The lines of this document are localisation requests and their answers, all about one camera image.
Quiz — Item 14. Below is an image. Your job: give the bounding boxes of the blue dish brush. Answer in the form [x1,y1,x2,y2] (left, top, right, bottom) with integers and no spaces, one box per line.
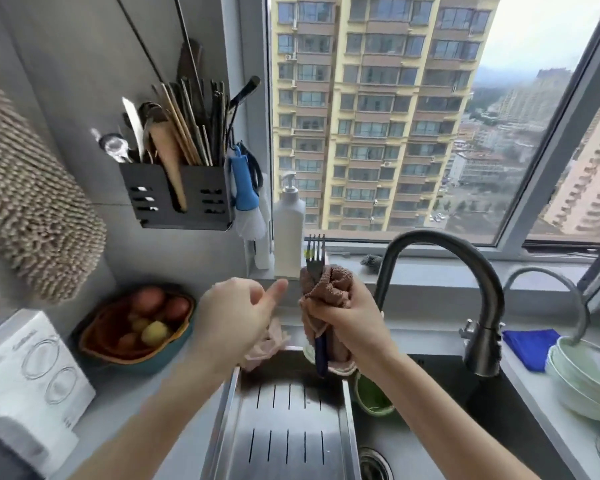
[227,144,269,241]

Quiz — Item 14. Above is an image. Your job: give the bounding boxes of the black scissors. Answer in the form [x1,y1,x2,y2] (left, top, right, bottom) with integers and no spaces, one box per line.
[239,142,265,191]

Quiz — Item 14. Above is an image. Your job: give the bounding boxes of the dark wooden spoon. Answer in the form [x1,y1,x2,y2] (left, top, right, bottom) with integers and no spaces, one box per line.
[177,39,203,95]

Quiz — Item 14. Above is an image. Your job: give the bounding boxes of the person's left hand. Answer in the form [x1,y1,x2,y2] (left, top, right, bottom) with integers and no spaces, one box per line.
[187,277,290,375]

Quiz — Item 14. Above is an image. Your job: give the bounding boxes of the black utensil holder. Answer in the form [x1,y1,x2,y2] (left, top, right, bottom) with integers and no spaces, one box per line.
[119,162,235,231]

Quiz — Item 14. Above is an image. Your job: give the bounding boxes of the teal and orange fruit bowl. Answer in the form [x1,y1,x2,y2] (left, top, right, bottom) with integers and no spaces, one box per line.
[72,284,197,375]

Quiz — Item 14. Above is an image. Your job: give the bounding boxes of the grey window frame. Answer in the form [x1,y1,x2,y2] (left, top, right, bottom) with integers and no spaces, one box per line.
[219,0,600,275]

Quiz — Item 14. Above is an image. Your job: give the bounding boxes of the person's right hand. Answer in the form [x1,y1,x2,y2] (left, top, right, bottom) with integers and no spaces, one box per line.
[299,274,401,381]

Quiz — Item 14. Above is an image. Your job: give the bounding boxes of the white spray bottle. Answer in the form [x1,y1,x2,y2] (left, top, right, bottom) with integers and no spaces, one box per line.
[252,174,275,271]

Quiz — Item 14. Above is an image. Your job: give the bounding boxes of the white pump soap dispenser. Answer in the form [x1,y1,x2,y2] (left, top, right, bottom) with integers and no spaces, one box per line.
[273,172,306,279]

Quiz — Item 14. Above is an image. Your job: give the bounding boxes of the sink drain strainer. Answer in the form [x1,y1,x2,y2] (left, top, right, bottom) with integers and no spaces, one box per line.
[358,447,393,480]

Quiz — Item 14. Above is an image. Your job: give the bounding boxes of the yellow apartment building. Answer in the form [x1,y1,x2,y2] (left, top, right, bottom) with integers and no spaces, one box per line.
[269,0,503,233]

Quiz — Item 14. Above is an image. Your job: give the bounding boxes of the stainless steel sink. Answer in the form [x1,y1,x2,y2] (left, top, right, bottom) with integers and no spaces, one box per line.
[199,344,576,480]

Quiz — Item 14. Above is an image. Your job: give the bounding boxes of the wooden rice paddle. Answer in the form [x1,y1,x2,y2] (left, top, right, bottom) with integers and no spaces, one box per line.
[149,119,189,213]

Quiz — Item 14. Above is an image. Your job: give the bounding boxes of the small steel drinking faucet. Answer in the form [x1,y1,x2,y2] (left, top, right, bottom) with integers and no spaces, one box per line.
[502,266,592,345]

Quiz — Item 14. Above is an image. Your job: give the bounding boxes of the pink rubber glove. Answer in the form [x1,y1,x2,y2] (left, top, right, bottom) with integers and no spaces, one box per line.
[239,317,291,373]

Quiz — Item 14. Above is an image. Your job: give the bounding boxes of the blue-handled steel fork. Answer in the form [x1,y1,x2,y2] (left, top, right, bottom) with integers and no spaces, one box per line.
[305,233,329,378]

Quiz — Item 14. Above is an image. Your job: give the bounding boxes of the pink dish cloth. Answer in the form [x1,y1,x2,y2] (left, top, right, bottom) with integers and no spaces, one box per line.
[299,264,359,378]

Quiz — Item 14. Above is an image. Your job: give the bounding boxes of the white cardboard box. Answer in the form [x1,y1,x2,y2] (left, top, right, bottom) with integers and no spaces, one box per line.
[0,308,97,478]

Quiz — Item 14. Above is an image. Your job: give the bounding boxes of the green silicone cup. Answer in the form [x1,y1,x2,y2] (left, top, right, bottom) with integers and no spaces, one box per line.
[352,372,396,418]

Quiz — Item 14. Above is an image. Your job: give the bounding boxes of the black brush tan tip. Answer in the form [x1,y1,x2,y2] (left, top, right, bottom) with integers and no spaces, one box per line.
[225,75,263,145]

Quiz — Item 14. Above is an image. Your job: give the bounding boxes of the blue cloth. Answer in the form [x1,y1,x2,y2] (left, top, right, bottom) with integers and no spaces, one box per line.
[502,328,562,373]

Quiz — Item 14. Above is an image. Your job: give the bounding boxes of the person's right forearm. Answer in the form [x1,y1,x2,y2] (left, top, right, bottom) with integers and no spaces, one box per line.
[362,344,541,480]

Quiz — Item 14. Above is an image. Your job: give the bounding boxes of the long thin black stick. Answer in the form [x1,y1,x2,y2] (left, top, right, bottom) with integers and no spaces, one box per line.
[172,0,207,121]
[112,0,167,87]

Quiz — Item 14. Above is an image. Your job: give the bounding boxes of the bear-shaped chenille hand towel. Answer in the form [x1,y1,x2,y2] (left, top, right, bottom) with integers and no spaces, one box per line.
[0,84,109,303]

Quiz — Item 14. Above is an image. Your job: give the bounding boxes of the red round fruit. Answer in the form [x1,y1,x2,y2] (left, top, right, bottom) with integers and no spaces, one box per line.
[159,296,192,323]
[129,287,167,318]

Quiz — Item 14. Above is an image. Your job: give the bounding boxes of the yellow-green round fruit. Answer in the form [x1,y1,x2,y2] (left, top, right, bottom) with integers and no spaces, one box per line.
[139,320,173,348]

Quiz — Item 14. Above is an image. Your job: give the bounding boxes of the steel soup spoon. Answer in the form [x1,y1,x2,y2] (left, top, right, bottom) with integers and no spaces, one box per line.
[89,128,135,165]

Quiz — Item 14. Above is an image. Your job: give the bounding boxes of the dark pull-down kitchen faucet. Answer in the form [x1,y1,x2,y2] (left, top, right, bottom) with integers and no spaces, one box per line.
[372,229,506,378]

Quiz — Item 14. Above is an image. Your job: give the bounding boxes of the dark steel spoon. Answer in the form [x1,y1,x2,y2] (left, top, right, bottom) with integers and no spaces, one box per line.
[139,101,170,165]

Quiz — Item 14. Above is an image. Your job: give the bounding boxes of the person's left forearm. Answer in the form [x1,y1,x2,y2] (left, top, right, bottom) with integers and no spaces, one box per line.
[67,344,241,480]

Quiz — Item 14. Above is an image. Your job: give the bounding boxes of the steel slotted drain tray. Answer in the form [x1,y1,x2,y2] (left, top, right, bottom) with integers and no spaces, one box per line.
[202,352,361,480]

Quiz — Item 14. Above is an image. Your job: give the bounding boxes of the bunch of assorted chopsticks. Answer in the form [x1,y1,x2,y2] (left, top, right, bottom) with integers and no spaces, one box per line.
[152,79,229,167]

